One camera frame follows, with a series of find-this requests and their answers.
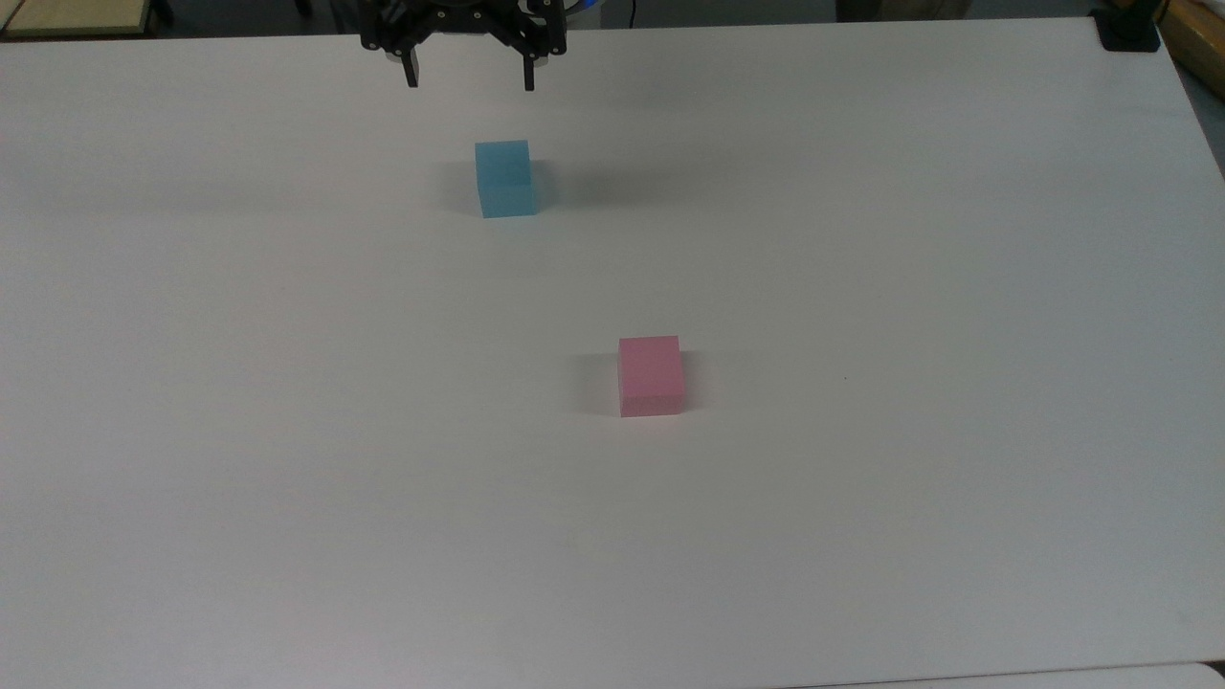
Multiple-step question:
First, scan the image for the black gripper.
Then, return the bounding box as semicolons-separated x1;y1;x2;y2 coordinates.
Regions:
361;0;568;94

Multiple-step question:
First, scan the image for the blue foam cube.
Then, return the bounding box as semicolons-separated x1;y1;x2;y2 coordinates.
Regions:
474;139;538;220

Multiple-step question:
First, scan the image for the pink foam cube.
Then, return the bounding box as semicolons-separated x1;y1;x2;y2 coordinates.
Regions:
617;334;685;419

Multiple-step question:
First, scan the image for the light wooden table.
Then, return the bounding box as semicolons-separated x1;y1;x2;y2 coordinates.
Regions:
0;0;156;40

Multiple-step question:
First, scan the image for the black table clamp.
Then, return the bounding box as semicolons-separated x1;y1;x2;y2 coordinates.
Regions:
1094;6;1162;54

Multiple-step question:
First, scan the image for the wooden board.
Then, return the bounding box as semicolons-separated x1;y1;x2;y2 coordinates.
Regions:
1160;0;1225;99

